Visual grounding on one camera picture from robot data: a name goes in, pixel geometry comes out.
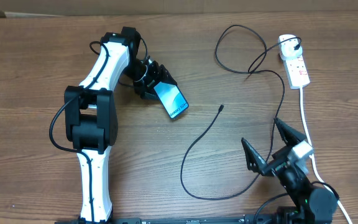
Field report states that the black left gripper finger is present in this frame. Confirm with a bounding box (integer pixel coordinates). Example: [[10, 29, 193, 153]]
[[140, 89, 159, 100], [158, 64, 178, 86]]

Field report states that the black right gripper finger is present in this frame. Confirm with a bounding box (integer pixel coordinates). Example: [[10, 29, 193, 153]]
[[274, 118, 306, 145], [241, 138, 267, 172]]

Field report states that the black Samsung Galaxy smartphone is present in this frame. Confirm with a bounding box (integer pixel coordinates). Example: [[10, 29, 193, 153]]
[[154, 82, 189, 119]]

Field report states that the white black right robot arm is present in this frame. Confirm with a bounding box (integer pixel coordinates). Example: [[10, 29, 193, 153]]
[[241, 118, 339, 223]]

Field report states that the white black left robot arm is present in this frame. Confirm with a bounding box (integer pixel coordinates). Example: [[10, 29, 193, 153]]
[[64, 27, 188, 223]]

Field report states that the white power strip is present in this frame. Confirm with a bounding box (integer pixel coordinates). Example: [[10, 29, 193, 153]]
[[283, 56, 310, 90]]

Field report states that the brown cardboard backdrop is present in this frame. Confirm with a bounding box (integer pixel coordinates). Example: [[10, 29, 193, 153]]
[[0, 0, 358, 17]]

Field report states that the white power strip cord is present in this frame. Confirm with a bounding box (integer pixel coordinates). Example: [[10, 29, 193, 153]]
[[298, 86, 353, 224]]

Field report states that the white USB wall charger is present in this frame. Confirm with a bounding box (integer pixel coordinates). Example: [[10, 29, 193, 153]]
[[278, 34, 303, 61]]

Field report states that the black USB charging cable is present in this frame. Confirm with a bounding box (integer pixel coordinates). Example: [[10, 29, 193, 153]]
[[180, 24, 303, 201]]

